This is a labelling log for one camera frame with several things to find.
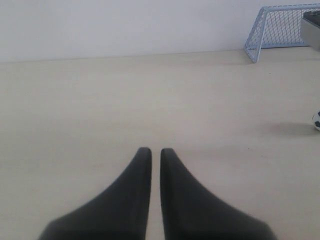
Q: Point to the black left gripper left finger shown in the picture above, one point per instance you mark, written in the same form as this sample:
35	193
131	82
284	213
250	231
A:
120	212

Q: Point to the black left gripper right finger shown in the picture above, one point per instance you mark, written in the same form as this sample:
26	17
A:
191	212

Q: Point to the black and white soccer ball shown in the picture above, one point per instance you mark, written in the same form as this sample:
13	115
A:
316	120

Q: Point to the light blue mini soccer goal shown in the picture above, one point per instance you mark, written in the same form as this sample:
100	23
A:
277	26

